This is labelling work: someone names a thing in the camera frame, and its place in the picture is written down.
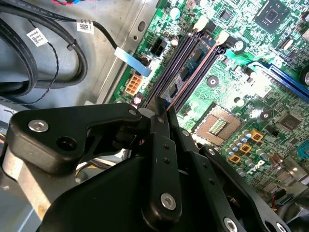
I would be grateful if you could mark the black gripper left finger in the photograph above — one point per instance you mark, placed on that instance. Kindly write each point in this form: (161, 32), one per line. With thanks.
(164, 169)

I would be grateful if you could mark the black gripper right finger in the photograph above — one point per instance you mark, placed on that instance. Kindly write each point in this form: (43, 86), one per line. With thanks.
(207, 174)

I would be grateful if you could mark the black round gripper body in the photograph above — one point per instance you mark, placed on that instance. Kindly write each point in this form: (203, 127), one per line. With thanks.
(101, 205)

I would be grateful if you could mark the RAM memory stick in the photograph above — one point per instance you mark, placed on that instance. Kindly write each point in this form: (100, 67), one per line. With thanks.
(184, 72)

